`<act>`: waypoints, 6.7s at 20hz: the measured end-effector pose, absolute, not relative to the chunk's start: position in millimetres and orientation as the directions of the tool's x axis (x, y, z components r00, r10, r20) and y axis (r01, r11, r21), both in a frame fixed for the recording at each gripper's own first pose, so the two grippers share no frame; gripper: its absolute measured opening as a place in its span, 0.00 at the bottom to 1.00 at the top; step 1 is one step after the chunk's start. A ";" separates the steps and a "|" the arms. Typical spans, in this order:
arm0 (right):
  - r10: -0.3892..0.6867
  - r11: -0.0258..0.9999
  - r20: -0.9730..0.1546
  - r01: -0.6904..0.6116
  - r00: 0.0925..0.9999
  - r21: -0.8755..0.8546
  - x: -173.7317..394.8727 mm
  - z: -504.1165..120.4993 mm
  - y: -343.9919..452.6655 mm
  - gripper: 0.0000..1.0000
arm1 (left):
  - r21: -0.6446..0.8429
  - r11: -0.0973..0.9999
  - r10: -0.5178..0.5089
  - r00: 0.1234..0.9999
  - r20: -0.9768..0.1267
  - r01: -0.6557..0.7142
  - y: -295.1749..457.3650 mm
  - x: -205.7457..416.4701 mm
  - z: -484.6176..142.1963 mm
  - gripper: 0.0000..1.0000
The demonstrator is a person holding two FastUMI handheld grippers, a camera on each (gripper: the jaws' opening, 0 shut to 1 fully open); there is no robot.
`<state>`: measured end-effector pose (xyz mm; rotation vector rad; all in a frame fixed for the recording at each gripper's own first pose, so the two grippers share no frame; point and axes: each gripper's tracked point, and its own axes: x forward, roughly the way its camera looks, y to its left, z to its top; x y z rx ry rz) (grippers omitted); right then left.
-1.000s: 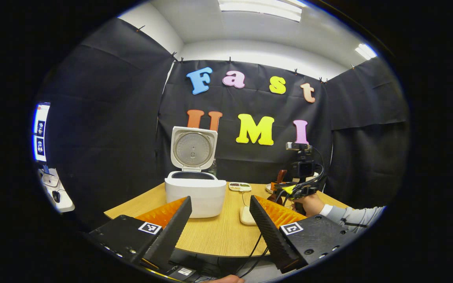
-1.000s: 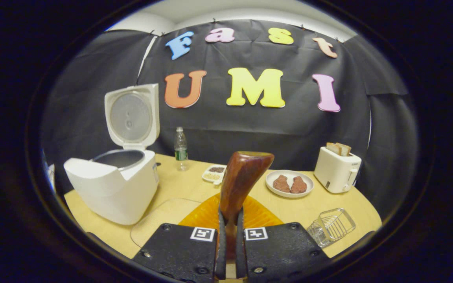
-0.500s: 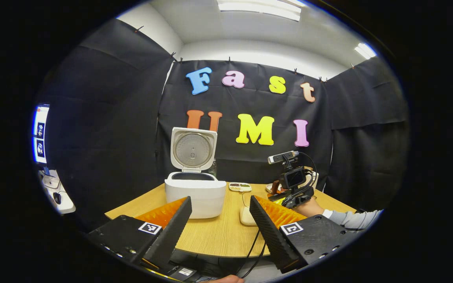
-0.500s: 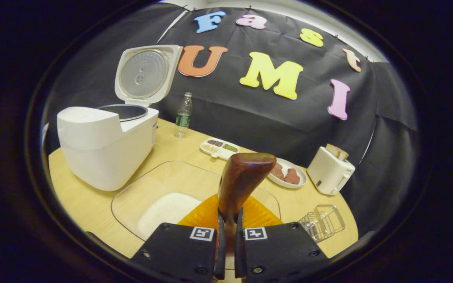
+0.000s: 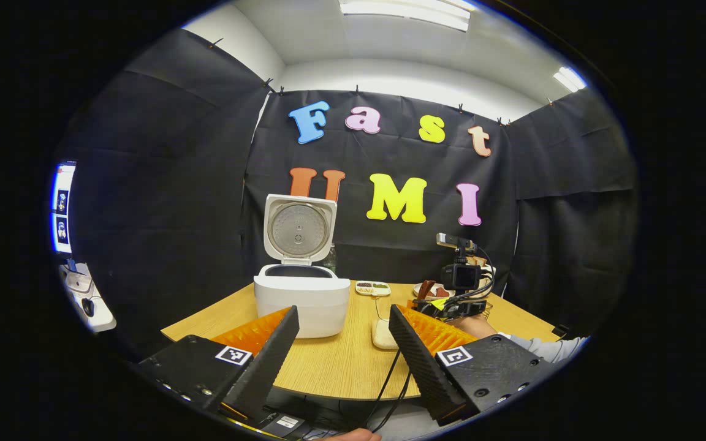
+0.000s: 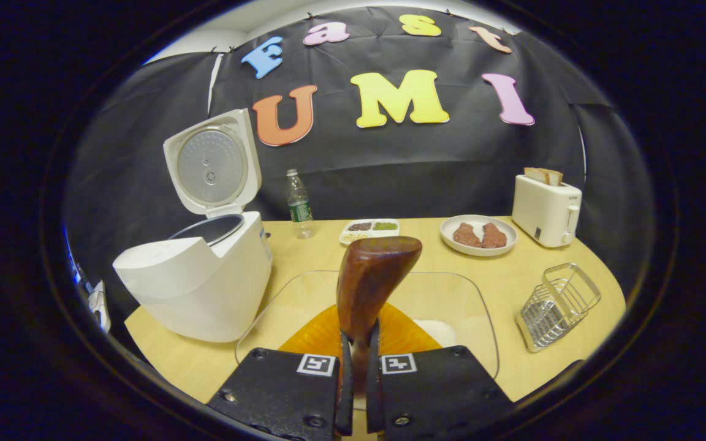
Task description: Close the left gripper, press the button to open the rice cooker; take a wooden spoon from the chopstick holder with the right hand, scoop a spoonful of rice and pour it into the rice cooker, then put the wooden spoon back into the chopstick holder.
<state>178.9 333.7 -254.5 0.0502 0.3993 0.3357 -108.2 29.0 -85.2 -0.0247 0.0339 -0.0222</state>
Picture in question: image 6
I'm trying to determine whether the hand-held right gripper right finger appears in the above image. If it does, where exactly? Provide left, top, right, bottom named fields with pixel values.
left=365, top=301, right=516, bottom=441

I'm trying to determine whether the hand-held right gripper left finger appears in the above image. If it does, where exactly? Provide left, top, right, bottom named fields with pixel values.
left=206, top=303, right=354, bottom=441

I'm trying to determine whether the brown wooden spoon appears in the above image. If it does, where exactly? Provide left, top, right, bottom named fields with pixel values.
left=336, top=236, right=423, bottom=393

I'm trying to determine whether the clear plastic rice container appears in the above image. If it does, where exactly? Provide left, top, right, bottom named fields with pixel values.
left=235, top=269, right=501, bottom=411

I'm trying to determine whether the white rice cooker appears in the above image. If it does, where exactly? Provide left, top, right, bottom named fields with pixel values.
left=112, top=108, right=273, bottom=344

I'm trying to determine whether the metal wire chopstick holder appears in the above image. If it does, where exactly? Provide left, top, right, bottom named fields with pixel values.
left=516, top=263, right=602, bottom=353

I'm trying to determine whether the white divided grain dish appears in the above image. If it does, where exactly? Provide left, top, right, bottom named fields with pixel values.
left=339, top=219, right=400, bottom=246

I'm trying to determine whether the white round plate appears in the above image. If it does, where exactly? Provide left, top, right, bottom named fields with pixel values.
left=439, top=214, right=518, bottom=257

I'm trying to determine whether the brown meat piece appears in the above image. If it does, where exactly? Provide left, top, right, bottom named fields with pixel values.
left=452, top=222, right=482, bottom=248
left=480, top=222, right=508, bottom=249

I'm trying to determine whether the clear plastic water bottle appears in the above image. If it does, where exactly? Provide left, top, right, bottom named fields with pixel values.
left=286, top=169, right=315, bottom=239

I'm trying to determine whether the black backdrop cloth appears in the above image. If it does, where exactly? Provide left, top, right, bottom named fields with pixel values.
left=65, top=6, right=654, bottom=344

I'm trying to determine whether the white toaster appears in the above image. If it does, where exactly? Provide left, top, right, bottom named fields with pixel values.
left=511, top=175, right=583, bottom=248

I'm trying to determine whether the white device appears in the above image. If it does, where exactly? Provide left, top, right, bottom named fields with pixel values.
left=86, top=280, right=112, bottom=333

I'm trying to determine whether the lit computer screen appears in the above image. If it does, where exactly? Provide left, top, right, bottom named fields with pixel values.
left=66, top=227, right=85, bottom=287

